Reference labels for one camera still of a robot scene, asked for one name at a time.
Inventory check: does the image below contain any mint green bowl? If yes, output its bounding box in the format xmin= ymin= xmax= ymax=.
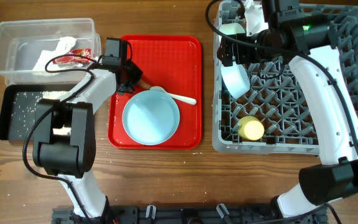
xmin=219 ymin=23 xmax=246 ymax=35

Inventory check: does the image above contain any light blue bowl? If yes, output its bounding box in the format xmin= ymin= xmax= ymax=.
xmin=220 ymin=63 xmax=250 ymax=99

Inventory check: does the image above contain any red snack wrapper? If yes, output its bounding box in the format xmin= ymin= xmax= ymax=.
xmin=53 ymin=48 xmax=91 ymax=65

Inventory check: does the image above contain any white napkin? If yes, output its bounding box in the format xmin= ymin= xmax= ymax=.
xmin=32 ymin=36 xmax=76 ymax=75

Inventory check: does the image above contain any yellow plastic cup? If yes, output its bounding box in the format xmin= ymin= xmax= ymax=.
xmin=237 ymin=116 xmax=265 ymax=141

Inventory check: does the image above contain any white rice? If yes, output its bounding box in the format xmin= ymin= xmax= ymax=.
xmin=9 ymin=91 xmax=67 ymax=141

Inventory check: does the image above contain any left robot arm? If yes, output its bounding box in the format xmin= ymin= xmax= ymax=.
xmin=22 ymin=38 xmax=142 ymax=223

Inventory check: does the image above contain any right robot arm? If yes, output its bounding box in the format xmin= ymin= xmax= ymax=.
xmin=208 ymin=1 xmax=358 ymax=219

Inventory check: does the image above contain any grey dishwasher rack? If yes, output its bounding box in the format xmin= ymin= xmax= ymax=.
xmin=212 ymin=4 xmax=358 ymax=155

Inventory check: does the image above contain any red serving tray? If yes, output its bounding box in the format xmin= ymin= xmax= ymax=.
xmin=122 ymin=34 xmax=203 ymax=150

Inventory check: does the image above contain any light blue plate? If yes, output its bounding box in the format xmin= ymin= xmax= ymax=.
xmin=122 ymin=90 xmax=180 ymax=146

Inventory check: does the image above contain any white plastic spoon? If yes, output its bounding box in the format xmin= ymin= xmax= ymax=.
xmin=150 ymin=86 xmax=197 ymax=105

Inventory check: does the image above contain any clear plastic bin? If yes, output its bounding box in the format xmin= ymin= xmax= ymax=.
xmin=0 ymin=18 xmax=101 ymax=85

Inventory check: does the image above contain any black tray bin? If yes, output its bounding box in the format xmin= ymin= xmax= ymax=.
xmin=0 ymin=84 xmax=74 ymax=141

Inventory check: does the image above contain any left black cable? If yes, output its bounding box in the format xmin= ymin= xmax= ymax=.
xmin=22 ymin=54 xmax=105 ymax=224

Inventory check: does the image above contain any black cable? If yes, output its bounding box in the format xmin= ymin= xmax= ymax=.
xmin=22 ymin=54 xmax=105 ymax=224
xmin=205 ymin=0 xmax=358 ymax=224

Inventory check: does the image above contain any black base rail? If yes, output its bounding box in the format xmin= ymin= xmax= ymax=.
xmin=51 ymin=204 xmax=328 ymax=224

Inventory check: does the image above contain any right black cable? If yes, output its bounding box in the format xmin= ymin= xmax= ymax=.
xmin=205 ymin=0 xmax=358 ymax=224

